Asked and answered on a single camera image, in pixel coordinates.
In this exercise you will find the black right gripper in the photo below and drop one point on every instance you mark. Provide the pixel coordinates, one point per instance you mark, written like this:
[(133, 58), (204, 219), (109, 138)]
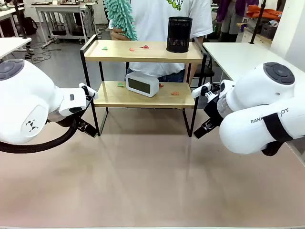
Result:
[(213, 108)]

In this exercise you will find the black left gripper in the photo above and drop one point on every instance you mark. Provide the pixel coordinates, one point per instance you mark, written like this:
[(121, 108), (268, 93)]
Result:
[(65, 120)]

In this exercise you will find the white digital alarm clock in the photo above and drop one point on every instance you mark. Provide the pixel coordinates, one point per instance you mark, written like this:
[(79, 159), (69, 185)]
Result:
[(141, 84)]

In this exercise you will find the teal chenille duster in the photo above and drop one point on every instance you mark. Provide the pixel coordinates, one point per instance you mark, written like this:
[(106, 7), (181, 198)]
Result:
[(120, 16)]

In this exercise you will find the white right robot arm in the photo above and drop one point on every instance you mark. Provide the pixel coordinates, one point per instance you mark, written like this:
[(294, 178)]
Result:
[(257, 95)]

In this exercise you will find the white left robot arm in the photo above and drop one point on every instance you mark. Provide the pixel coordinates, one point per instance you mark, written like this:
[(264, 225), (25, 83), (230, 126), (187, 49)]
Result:
[(26, 95)]

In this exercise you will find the person's right hand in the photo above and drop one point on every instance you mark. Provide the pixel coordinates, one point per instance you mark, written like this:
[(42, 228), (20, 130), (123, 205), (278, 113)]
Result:
[(116, 34)]

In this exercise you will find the green paper scrap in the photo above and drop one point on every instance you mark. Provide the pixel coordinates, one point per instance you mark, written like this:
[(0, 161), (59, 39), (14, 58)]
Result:
[(105, 48), (121, 84)]

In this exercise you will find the black chair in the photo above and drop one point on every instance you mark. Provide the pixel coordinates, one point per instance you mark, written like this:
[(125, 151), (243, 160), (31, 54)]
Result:
[(206, 71)]

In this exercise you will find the white side table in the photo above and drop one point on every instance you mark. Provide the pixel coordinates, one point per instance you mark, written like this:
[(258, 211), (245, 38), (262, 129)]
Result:
[(12, 46), (233, 57)]

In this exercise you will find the black mesh pen cup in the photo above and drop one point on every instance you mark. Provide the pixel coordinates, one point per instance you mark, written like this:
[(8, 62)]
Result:
[(179, 33)]

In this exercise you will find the person in white t-shirt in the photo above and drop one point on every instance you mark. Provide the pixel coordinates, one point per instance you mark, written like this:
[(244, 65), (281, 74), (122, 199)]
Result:
[(157, 23)]

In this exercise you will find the white-framed background workbench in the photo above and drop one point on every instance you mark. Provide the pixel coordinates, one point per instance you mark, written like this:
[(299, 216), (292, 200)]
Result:
[(62, 14)]

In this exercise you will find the grey plastic crate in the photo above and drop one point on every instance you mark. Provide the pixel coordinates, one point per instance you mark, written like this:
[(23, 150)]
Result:
[(269, 30)]

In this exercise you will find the black backpack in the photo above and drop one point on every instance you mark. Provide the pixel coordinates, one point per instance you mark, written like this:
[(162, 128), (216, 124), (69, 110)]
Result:
[(30, 26)]

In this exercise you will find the black stand pole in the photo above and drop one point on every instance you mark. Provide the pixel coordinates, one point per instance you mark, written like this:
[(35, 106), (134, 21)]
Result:
[(258, 21), (21, 21)]

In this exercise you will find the hanging purple garment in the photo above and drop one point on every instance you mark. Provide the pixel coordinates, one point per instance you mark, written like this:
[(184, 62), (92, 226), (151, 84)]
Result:
[(225, 9)]

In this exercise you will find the orange cloth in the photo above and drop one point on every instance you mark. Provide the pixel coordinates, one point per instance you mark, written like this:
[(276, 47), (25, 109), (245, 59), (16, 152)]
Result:
[(263, 12)]

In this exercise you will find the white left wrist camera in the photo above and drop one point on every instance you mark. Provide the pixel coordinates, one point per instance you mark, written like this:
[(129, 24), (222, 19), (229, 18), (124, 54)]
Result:
[(88, 90)]

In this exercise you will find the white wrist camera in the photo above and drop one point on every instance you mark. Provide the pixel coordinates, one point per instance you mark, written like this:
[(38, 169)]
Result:
[(88, 90), (200, 90)]

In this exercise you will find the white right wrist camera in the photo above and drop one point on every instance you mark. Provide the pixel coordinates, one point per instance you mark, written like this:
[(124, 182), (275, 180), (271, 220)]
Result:
[(200, 90)]

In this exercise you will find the two-tier wooden shelf black frame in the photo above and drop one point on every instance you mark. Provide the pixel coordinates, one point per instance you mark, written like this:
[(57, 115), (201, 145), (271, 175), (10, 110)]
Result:
[(143, 53)]

